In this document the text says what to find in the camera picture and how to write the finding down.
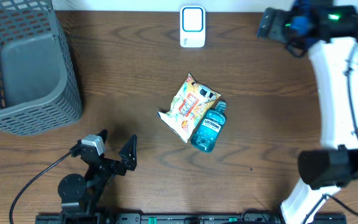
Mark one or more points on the grey plastic mesh basket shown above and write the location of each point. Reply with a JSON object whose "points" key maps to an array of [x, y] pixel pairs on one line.
{"points": [[38, 88]]}

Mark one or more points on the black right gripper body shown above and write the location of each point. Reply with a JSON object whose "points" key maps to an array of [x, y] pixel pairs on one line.
{"points": [[278, 25]]}

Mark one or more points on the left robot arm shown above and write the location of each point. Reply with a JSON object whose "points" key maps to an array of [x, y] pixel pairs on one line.
{"points": [[80, 194]]}

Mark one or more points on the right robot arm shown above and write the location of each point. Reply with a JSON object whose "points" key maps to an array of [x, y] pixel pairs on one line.
{"points": [[328, 35]]}

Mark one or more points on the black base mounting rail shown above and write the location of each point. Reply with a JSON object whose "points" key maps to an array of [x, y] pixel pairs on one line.
{"points": [[135, 218]]}

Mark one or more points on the blue Listerine mouthwash bottle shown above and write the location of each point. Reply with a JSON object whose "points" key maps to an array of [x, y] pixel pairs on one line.
{"points": [[210, 128]]}

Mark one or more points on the white barcode scanner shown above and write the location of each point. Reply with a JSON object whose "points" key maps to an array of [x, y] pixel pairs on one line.
{"points": [[192, 26]]}

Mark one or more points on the orange white snack bag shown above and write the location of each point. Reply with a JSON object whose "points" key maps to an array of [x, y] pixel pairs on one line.
{"points": [[188, 107]]}

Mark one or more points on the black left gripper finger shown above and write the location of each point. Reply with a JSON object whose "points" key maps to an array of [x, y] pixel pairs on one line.
{"points": [[128, 153], [102, 136]]}

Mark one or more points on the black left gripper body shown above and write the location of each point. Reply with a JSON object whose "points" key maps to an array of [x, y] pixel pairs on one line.
{"points": [[111, 167]]}

